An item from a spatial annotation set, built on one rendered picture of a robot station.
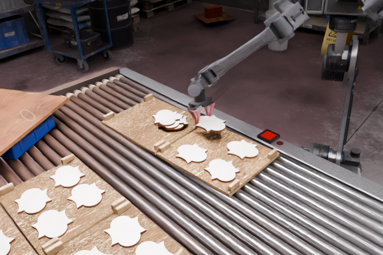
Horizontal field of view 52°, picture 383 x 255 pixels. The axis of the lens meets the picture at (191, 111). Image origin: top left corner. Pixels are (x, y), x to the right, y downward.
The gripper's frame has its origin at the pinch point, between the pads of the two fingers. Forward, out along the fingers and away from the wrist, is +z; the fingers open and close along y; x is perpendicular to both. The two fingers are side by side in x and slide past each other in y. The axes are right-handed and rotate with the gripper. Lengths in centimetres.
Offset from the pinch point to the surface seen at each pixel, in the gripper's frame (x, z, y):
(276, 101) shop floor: 101, 75, 200
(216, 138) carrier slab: -5.6, 9.3, 1.5
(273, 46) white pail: 182, 50, 317
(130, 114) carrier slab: 41.8, 0.3, -12.0
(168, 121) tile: 15.5, 0.9, -8.4
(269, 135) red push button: -21.5, 12.5, 20.2
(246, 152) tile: -23.5, 11.8, 0.4
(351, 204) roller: -68, 24, 4
